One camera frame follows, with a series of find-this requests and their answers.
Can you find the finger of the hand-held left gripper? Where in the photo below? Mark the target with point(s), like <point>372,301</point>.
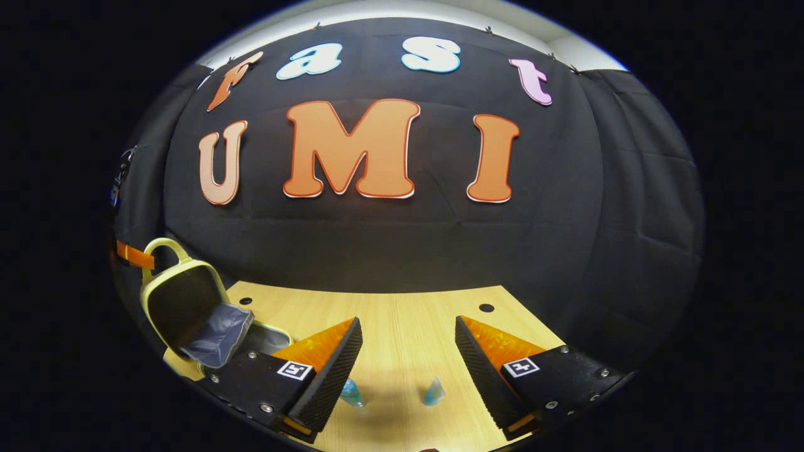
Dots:
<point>135,256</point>

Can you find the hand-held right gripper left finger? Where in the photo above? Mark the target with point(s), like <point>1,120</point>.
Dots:
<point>333,376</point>

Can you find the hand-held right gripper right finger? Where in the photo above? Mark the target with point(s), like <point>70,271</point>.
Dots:
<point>480,376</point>

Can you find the blue skincare bottle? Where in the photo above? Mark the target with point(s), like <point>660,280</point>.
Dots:
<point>352,393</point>

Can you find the light blue skincare tube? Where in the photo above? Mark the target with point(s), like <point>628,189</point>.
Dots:
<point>433,392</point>

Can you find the cream yellow suitcase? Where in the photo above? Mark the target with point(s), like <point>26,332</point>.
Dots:
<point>182,301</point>

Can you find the black backdrop cloth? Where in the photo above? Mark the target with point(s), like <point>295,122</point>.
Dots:
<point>377,238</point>

